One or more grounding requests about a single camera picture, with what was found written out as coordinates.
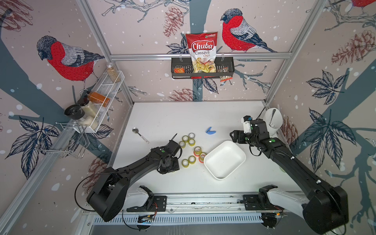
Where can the small snack packet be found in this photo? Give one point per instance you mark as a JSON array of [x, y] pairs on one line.
[[227, 77]]

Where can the black lid spice jar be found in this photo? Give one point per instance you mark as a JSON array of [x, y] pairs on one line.
[[76, 113]]

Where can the blue plastic clip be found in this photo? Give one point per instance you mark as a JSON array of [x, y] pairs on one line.
[[209, 131]]

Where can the black wire wall basket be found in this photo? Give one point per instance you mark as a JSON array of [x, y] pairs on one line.
[[182, 68]]

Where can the orange spice bottle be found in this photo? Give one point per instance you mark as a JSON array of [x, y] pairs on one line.
[[97, 98]]

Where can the white utensil holder cup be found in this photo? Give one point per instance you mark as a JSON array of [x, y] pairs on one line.
[[274, 120]]

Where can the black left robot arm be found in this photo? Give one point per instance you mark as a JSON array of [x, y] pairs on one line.
[[108, 194]]

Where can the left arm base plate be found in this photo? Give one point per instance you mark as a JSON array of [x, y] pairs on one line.
[[142, 199]]

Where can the Chuba cassava chips bag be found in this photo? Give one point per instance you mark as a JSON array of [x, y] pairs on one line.
[[202, 49]]

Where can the red core tape roll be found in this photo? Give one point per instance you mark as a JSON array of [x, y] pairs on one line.
[[202, 157], [197, 151]]

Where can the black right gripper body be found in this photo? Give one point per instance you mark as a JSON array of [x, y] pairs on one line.
[[242, 138]]

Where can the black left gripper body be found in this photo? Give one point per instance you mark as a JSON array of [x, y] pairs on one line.
[[174, 165]]

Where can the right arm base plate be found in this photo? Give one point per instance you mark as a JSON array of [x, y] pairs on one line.
[[260, 201]]

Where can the clear spice jar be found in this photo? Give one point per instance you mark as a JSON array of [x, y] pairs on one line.
[[113, 73]]

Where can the white wire spice rack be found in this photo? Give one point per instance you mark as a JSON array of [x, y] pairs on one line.
[[98, 115]]

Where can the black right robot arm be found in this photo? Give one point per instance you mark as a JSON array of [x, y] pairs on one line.
[[323, 207]]

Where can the chrome wire rack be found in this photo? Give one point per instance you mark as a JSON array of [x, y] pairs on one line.
[[64, 139]]

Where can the metal spoon on table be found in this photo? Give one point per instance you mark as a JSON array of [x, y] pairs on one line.
[[136, 131]]

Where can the white storage box tray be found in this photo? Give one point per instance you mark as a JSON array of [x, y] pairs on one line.
[[222, 161]]

